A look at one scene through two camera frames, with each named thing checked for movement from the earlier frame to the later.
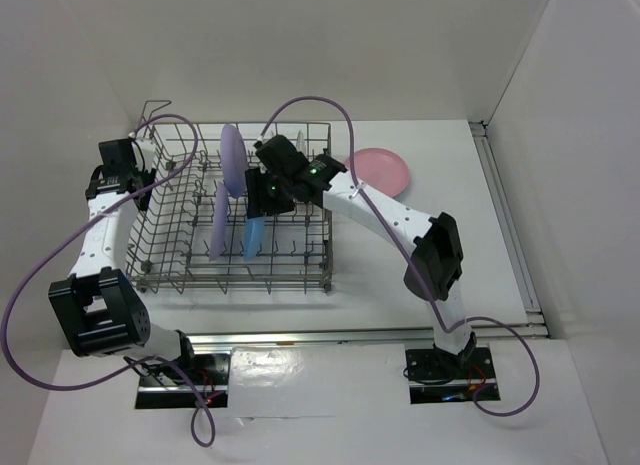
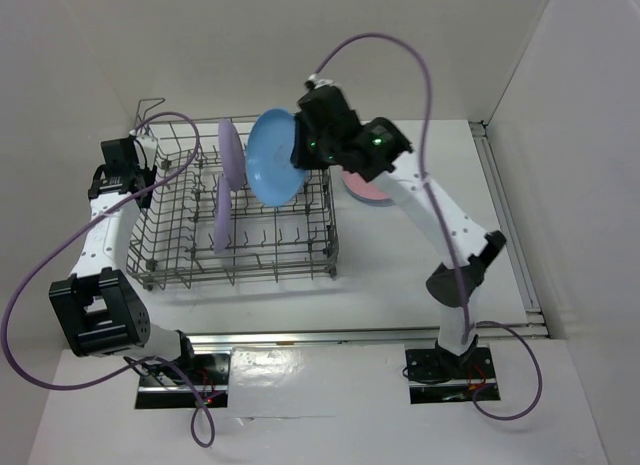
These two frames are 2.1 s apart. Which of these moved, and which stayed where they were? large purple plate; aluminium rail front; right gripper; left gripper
Moved: right gripper
Stayed: large purple plate; aluminium rail front; left gripper
